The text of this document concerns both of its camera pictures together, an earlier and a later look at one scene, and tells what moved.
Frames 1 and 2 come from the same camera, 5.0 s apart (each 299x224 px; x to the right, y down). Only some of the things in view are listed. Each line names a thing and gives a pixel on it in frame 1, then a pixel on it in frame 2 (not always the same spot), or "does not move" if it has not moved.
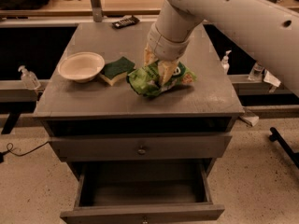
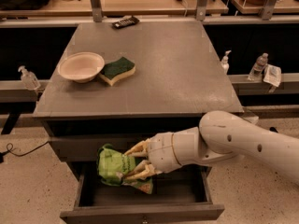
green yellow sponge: (116, 71) does not move
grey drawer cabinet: (146, 160) does not move
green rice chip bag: (147, 81) to (113, 165)
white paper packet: (271, 78) does not move
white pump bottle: (225, 63) does not move
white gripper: (165, 49) to (160, 152)
